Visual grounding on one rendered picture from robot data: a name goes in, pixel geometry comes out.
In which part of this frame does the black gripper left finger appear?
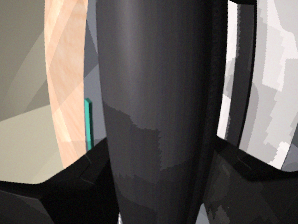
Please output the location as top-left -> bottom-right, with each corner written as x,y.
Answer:
0,137 -> 120,224

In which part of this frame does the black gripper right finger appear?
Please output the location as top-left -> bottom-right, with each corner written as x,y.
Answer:
202,136 -> 298,224

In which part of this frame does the grey rectangular mat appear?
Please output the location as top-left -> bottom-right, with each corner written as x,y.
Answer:
82,0 -> 298,224

